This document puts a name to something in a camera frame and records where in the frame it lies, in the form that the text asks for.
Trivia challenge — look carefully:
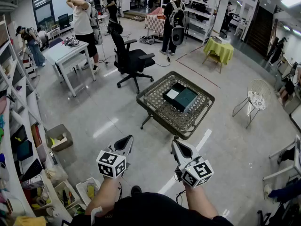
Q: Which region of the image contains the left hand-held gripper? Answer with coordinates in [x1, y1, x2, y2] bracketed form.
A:
[95, 135, 134, 179]

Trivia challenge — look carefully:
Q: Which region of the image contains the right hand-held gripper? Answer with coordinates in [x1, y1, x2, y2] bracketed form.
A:
[171, 139, 215, 188]

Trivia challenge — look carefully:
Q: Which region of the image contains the teal and black box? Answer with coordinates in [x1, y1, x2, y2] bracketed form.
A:
[162, 82, 198, 114]

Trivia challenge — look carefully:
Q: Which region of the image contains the person's left forearm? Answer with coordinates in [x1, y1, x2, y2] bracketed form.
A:
[84, 176, 123, 218]

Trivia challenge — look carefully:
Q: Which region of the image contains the person's right forearm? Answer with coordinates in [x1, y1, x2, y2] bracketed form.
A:
[182, 182, 220, 219]

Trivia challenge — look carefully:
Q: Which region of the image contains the grey flat box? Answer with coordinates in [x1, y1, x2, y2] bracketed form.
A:
[210, 35, 227, 44]

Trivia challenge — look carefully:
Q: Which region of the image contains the white metal shelving rack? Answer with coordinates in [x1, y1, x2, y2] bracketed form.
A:
[162, 0, 218, 46]

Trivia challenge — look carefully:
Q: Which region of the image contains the person's black shoe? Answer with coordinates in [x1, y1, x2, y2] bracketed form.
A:
[131, 185, 143, 197]

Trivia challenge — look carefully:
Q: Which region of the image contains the wicker glass-top table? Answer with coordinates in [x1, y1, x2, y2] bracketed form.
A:
[136, 71, 216, 140]

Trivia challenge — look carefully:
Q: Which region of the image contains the white plastic basket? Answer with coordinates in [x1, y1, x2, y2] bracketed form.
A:
[53, 180, 82, 210]
[75, 177, 102, 206]

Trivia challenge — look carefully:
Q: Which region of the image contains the grey bin with cardboard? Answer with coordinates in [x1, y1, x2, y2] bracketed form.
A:
[45, 123, 74, 153]

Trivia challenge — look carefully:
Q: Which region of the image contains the person's black shirt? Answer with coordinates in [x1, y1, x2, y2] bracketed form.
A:
[70, 192, 235, 226]

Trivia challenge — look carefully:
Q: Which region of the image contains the black office chair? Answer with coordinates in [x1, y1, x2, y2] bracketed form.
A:
[107, 19, 156, 94]

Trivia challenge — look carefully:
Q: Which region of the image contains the orange book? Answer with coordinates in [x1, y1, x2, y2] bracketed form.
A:
[30, 123, 43, 148]

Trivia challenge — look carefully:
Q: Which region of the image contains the black keyboard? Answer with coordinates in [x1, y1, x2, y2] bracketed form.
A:
[20, 158, 45, 183]

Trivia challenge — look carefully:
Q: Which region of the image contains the white desk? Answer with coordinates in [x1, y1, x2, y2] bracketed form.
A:
[262, 134, 301, 182]

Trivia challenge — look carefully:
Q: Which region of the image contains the white shelving unit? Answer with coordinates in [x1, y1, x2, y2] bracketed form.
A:
[0, 14, 73, 226]

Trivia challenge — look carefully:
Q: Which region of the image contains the grey equipment pile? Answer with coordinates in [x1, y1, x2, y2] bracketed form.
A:
[139, 35, 156, 45]

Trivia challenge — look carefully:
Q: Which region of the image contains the yellow-green cloth covered table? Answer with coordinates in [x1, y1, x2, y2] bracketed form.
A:
[202, 36, 235, 74]

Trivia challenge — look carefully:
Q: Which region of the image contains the white metal table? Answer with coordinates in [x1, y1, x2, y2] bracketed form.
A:
[43, 39, 96, 97]

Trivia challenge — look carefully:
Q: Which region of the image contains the grey round hanging pad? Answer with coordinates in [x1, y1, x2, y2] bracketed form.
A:
[171, 26, 186, 46]

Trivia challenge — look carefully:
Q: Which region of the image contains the spare hand-held gripper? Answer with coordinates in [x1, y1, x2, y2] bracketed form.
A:
[61, 35, 80, 48]

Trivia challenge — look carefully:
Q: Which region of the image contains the black swivel chair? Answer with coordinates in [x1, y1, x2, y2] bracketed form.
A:
[257, 202, 301, 226]

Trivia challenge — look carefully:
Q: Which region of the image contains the white black-edged table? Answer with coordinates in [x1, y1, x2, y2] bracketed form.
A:
[289, 104, 301, 132]

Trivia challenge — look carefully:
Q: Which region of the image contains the checkered cloth covered table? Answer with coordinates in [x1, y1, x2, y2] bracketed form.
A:
[144, 7, 166, 37]

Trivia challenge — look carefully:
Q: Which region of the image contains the grey backpack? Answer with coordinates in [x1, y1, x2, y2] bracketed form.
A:
[169, 0, 187, 28]

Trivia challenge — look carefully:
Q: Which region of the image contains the dark staircase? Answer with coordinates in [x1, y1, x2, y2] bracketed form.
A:
[243, 5, 276, 57]

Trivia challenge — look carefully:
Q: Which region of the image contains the white pillar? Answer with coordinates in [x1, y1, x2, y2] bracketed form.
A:
[213, 0, 232, 36]

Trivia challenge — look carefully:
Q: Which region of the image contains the large glass window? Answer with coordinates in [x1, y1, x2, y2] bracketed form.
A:
[32, 0, 82, 32]

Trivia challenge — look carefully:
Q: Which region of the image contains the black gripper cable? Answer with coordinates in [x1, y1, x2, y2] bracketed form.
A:
[175, 189, 187, 206]
[116, 181, 123, 202]

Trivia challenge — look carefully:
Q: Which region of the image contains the wire chair with floral cushion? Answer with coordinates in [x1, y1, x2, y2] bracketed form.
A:
[232, 79, 273, 129]

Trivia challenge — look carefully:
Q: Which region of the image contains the black power adapter cable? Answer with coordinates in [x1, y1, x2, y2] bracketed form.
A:
[154, 52, 172, 68]

